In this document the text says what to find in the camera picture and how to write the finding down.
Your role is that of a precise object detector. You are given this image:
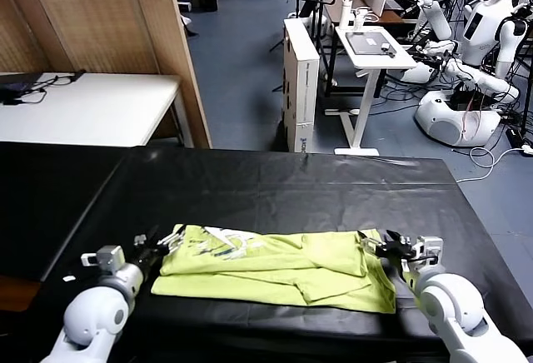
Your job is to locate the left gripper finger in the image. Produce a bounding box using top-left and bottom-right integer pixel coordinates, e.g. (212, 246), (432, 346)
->
(157, 231), (185, 255)
(132, 225), (162, 247)

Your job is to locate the white humanoid robot with base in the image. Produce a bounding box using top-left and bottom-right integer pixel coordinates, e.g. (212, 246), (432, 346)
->
(401, 0), (530, 147)

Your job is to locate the small white standing desk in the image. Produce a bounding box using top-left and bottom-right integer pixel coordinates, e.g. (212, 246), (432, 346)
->
(324, 26), (418, 157)

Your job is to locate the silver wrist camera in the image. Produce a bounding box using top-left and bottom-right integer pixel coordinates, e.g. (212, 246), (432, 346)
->
(410, 236), (445, 264)
(81, 245), (126, 272)

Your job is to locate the brown desk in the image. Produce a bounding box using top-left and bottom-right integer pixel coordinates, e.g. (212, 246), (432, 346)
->
(324, 0), (421, 27)

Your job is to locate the grey closed laptop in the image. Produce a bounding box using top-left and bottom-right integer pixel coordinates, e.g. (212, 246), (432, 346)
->
(345, 32), (396, 56)

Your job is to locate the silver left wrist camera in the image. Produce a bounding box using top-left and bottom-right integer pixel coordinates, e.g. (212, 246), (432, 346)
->
(81, 245), (126, 272)

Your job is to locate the white floor cable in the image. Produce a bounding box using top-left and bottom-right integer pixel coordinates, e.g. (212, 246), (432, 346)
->
(456, 146), (533, 184)

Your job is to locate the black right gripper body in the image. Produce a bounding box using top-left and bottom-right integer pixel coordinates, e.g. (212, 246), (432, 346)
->
(374, 246), (416, 272)

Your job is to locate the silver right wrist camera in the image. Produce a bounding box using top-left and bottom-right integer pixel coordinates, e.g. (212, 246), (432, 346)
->
(410, 236), (445, 264)

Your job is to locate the white bottle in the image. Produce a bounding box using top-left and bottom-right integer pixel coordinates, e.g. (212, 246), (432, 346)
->
(339, 0), (353, 30)

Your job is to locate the yellow-green t-shirt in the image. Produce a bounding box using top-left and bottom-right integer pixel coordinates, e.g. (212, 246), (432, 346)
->
(150, 224), (396, 314)

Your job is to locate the wooden partition panel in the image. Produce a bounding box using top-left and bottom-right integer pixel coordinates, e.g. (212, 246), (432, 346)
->
(0, 0), (213, 150)

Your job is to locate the white table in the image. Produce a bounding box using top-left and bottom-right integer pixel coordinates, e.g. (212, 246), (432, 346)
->
(0, 72), (182, 147)

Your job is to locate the black laptop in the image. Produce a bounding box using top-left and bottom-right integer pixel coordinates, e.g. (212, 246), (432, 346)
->
(0, 82), (34, 96)

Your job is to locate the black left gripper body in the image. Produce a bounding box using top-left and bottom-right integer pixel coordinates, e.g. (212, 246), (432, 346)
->
(127, 246), (166, 275)

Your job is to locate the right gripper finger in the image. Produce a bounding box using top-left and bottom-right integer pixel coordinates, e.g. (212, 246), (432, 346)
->
(356, 231), (378, 258)
(385, 229), (411, 251)

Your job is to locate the tall white cardboard box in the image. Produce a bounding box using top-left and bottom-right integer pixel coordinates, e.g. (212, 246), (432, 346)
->
(281, 17), (321, 154)

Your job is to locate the black tablecloth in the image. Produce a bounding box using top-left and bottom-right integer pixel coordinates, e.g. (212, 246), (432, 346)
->
(24, 148), (530, 363)
(0, 141), (126, 283)

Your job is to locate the black cable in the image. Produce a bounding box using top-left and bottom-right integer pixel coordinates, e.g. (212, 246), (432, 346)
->
(0, 70), (87, 108)

